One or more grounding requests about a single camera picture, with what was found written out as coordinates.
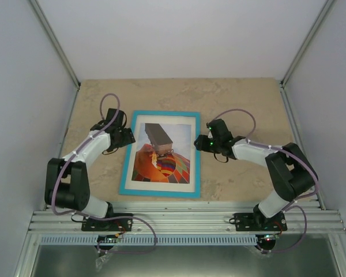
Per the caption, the teal wooden picture frame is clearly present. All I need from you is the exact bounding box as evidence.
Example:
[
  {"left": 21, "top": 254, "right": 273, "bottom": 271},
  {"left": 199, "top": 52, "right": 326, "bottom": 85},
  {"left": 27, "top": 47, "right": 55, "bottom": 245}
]
[{"left": 118, "top": 110, "right": 201, "bottom": 199}]

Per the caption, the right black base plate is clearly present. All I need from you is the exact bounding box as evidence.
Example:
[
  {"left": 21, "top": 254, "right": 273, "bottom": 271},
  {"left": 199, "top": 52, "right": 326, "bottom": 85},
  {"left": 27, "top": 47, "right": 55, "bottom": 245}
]
[{"left": 229, "top": 212, "right": 288, "bottom": 232}]

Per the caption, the aluminium corner post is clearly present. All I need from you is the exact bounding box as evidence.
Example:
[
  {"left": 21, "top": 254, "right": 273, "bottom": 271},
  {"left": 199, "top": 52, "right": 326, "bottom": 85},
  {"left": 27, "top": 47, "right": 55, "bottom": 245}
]
[
  {"left": 279, "top": 0, "right": 337, "bottom": 89},
  {"left": 28, "top": 0, "right": 81, "bottom": 90}
]

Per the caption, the clear plastic bag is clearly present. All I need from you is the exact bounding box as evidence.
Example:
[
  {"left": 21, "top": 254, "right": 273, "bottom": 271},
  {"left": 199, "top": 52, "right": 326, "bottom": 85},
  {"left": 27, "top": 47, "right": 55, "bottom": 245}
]
[{"left": 95, "top": 251, "right": 115, "bottom": 272}]

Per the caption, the grey slotted cable duct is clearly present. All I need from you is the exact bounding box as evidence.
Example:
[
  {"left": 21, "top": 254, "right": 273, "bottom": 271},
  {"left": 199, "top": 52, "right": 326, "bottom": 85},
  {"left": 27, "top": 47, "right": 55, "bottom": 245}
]
[{"left": 40, "top": 234, "right": 258, "bottom": 246}]

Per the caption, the aluminium rail base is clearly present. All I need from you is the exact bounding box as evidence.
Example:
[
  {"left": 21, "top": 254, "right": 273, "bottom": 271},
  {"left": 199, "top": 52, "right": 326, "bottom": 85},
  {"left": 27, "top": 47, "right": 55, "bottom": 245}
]
[{"left": 28, "top": 200, "right": 346, "bottom": 234}]

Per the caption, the right controller board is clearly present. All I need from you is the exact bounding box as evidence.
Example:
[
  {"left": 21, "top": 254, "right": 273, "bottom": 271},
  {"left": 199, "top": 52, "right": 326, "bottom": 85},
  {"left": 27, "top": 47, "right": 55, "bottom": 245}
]
[{"left": 260, "top": 233, "right": 280, "bottom": 241}]

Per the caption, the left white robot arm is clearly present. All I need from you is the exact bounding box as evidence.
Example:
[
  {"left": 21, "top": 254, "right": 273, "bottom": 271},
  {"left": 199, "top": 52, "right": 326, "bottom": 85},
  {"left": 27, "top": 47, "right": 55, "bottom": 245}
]
[{"left": 44, "top": 108, "right": 135, "bottom": 230}]

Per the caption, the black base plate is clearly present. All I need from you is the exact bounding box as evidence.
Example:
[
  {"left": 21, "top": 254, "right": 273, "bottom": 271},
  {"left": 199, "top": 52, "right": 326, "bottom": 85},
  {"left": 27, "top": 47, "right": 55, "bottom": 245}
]
[
  {"left": 229, "top": 212, "right": 288, "bottom": 232},
  {"left": 81, "top": 213, "right": 133, "bottom": 233}
]

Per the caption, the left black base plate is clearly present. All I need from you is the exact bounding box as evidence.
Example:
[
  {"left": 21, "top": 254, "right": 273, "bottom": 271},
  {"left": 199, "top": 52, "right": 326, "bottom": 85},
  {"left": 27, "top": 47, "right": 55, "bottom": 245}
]
[{"left": 81, "top": 213, "right": 133, "bottom": 233}]

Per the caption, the left controller board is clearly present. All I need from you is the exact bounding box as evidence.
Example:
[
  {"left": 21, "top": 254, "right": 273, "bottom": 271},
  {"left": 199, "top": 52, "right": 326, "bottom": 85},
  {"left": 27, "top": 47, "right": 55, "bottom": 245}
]
[{"left": 96, "top": 233, "right": 123, "bottom": 244}]

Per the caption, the controller board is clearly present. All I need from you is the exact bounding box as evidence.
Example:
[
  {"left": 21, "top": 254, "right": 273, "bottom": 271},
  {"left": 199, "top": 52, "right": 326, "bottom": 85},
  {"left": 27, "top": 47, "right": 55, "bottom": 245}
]
[
  {"left": 260, "top": 233, "right": 280, "bottom": 241},
  {"left": 96, "top": 233, "right": 123, "bottom": 244}
]

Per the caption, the aluminium corner post left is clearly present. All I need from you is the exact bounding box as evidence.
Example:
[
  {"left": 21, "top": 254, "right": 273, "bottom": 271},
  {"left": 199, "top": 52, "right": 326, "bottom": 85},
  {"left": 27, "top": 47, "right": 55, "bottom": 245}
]
[{"left": 28, "top": 0, "right": 81, "bottom": 90}]

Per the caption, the hot air balloon photo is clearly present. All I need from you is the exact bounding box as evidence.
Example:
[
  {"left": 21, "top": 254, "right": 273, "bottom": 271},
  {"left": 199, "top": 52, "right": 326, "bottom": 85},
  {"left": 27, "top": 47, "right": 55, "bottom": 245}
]
[{"left": 131, "top": 123, "right": 191, "bottom": 184}]

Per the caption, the aluminium corner post right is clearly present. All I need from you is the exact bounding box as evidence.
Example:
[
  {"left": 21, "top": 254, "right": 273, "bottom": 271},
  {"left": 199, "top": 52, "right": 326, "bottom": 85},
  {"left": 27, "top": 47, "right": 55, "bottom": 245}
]
[{"left": 279, "top": 0, "right": 337, "bottom": 89}]

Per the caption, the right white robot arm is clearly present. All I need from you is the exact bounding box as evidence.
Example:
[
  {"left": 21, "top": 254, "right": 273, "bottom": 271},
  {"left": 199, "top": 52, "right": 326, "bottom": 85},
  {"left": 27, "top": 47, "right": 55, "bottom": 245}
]
[{"left": 194, "top": 119, "right": 318, "bottom": 231}]

